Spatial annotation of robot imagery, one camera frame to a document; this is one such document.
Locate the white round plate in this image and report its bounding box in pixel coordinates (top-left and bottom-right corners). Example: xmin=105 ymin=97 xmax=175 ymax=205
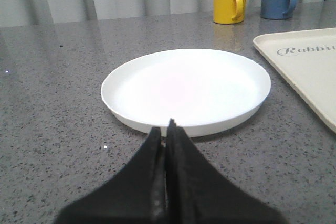
xmin=101 ymin=49 xmax=271 ymax=137

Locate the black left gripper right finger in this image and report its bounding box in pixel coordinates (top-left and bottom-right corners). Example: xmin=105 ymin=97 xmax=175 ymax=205
xmin=165 ymin=120 xmax=286 ymax=223

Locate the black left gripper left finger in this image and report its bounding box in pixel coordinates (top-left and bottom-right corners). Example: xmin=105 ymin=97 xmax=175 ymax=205
xmin=55 ymin=127 xmax=166 ymax=223

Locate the yellow enamel mug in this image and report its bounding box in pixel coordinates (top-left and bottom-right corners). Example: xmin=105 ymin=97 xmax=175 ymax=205
xmin=213 ymin=0 xmax=246 ymax=25

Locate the cream rabbit serving tray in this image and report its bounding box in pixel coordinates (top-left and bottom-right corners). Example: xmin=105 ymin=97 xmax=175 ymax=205
xmin=253 ymin=28 xmax=335 ymax=131

